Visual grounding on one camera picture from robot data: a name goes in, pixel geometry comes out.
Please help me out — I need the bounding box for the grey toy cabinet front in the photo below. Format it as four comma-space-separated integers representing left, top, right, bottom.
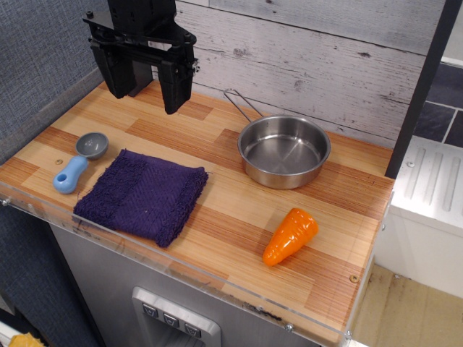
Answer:
51, 226, 314, 346

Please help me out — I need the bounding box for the silver dispenser button panel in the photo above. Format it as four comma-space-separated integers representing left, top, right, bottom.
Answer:
132, 286, 222, 346

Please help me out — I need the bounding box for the dark vertical post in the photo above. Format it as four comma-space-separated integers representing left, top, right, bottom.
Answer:
385, 0, 462, 179

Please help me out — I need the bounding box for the stainless steel pot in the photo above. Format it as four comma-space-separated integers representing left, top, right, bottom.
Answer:
223, 88, 332, 190

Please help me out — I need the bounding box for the dark blue folded towel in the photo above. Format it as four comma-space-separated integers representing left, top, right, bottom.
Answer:
74, 149, 208, 248

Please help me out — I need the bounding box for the yellow object at corner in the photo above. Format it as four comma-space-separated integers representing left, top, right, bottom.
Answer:
9, 333, 45, 347

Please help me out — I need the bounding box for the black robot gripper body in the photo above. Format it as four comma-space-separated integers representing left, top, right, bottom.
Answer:
83, 1, 197, 78

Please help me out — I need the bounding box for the blue spoon with grey bowl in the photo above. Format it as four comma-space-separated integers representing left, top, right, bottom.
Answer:
53, 132, 109, 194

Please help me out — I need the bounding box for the orange plastic carrot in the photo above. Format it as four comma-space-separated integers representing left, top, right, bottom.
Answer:
262, 208, 319, 267

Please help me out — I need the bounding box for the white toy sink unit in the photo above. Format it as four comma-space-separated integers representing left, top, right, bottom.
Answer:
374, 137, 462, 296

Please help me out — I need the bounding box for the clear acrylic table edge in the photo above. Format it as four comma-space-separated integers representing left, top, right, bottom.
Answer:
1, 183, 352, 346

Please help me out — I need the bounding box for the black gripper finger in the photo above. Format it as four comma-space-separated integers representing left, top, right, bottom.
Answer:
156, 61, 194, 114
90, 43, 135, 99

